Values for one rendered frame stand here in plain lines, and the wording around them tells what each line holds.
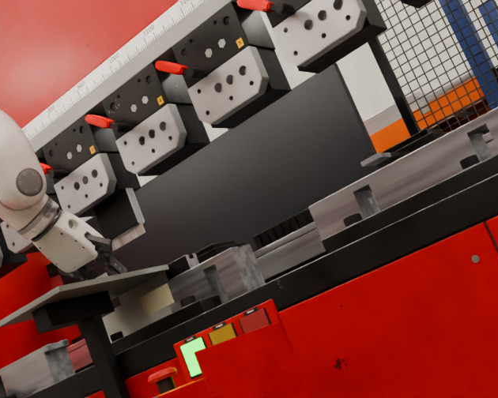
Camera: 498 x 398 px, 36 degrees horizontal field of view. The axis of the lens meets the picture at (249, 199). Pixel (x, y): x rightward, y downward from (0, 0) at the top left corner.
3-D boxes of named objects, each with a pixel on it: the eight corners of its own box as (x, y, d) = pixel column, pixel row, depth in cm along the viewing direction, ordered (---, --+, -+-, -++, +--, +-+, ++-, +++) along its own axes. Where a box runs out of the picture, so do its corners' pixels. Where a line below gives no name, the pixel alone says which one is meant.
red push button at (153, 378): (149, 405, 99) (139, 378, 100) (171, 396, 102) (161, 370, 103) (168, 397, 97) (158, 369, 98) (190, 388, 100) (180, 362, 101)
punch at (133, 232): (109, 252, 154) (93, 208, 156) (116, 250, 156) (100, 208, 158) (141, 232, 149) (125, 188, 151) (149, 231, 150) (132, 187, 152)
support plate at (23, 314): (-2, 327, 133) (-4, 322, 133) (109, 301, 154) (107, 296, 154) (60, 291, 123) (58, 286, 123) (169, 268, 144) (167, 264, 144)
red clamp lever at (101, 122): (83, 113, 145) (119, 124, 140) (99, 113, 149) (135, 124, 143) (81, 122, 146) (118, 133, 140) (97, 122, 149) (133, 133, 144)
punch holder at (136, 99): (129, 178, 145) (99, 100, 148) (159, 176, 152) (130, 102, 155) (182, 142, 137) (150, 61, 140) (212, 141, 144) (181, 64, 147)
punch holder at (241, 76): (202, 129, 134) (169, 46, 137) (232, 129, 141) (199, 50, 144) (265, 87, 126) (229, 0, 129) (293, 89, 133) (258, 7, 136)
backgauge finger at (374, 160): (344, 184, 127) (332, 157, 128) (409, 178, 148) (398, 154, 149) (405, 152, 120) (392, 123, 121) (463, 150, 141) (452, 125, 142)
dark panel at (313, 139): (96, 378, 234) (49, 245, 242) (100, 377, 235) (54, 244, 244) (409, 235, 171) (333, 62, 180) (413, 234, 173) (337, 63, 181)
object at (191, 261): (121, 306, 153) (116, 292, 153) (132, 303, 155) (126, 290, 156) (190, 269, 142) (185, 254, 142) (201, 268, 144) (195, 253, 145)
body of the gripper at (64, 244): (66, 196, 140) (111, 234, 144) (33, 218, 145) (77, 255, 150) (49, 223, 134) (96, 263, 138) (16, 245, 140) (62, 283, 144)
